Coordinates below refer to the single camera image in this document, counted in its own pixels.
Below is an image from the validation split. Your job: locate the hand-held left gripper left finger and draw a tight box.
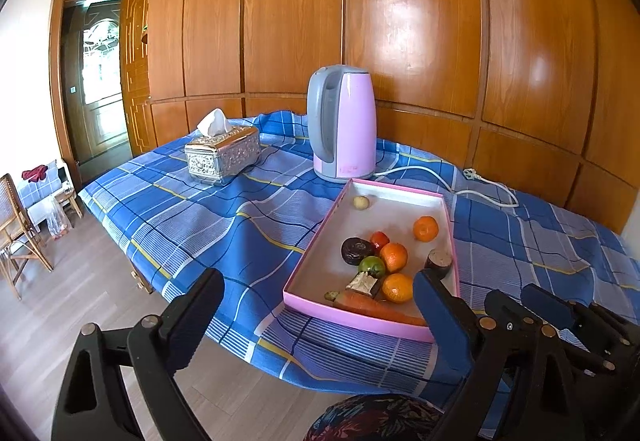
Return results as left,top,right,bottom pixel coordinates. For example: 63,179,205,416
51,267,225,441

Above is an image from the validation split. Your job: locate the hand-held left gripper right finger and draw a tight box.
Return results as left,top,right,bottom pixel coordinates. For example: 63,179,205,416
413,269,587,441

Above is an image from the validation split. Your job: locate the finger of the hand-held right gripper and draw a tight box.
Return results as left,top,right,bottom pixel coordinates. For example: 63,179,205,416
485,289,617,375
520,284,640,353

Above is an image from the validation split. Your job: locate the orange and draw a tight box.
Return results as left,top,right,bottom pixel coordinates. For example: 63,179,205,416
379,242,409,273
382,273,416,305

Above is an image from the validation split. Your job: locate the carrot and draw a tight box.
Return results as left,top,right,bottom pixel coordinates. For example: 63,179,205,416
324,289,429,327

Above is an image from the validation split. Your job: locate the green round fruit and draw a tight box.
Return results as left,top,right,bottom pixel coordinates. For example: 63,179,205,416
358,256,387,276

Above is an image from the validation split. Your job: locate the small tangerine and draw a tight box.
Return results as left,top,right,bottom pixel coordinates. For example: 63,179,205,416
413,216,440,242

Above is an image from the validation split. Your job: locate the dark halved passion fruit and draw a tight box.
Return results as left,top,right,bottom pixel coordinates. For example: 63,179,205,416
341,237,375,267

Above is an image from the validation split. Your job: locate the pink shallow box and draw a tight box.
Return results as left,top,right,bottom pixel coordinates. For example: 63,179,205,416
283,178,462,343

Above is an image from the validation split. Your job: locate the blue plaid tablecloth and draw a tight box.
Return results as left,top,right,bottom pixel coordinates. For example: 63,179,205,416
79,110,640,437

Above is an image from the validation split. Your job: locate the person's floral clothing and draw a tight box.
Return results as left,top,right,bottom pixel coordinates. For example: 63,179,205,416
304,393,446,441

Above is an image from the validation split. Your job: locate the silver embossed tissue box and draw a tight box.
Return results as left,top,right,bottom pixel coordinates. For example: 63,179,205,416
184,125,262,185

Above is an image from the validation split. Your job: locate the grey kettle base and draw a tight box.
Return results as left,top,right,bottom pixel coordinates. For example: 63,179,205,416
313,165,377,184

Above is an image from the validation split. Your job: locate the clear plastic bag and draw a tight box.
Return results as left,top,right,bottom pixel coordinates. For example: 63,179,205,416
46,195,72,238

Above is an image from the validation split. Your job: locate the white tissue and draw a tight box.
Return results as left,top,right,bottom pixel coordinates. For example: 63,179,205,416
196,108,232,138

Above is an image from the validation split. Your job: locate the chair with blue plaid cover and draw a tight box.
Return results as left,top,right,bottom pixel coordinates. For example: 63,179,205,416
17,160,83,234

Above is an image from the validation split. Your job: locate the pink electric kettle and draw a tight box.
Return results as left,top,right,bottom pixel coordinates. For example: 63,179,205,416
306,64,377,178

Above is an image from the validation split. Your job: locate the rattan chair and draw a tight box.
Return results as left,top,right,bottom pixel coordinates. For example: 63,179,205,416
0,172,54,300

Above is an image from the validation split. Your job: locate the carved wooden door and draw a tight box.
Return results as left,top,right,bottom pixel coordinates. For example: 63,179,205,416
119,0,153,157

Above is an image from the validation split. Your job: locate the glass panel door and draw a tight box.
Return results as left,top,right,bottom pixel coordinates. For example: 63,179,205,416
75,6,132,157

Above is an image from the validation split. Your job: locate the wooden wardrobe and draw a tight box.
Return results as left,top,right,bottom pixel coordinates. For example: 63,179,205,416
120,0,640,234

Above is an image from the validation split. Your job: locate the wooden table frame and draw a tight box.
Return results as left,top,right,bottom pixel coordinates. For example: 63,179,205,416
131,269,154,294

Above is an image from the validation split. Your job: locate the white power cable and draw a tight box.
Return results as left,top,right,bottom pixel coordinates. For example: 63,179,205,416
372,165,521,208

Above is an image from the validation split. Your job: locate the wooden door frame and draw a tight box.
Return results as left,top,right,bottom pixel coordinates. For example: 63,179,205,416
48,0,133,184

